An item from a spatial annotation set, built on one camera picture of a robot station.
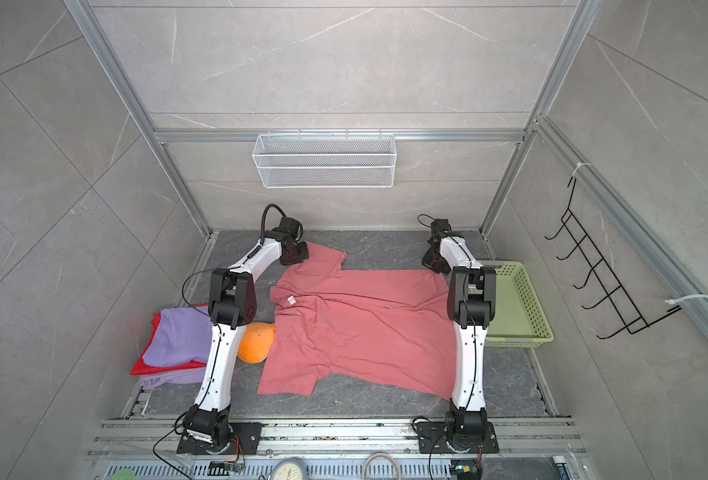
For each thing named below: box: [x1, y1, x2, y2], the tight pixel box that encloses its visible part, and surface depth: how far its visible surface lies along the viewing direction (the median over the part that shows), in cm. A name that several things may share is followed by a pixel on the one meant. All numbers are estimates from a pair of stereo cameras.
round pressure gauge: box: [274, 457, 308, 480], surface depth 67 cm
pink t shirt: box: [258, 244, 457, 399], surface depth 92 cm
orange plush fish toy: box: [237, 322, 275, 364], surface depth 84 cm
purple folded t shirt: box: [138, 306, 213, 387], surface depth 81 cm
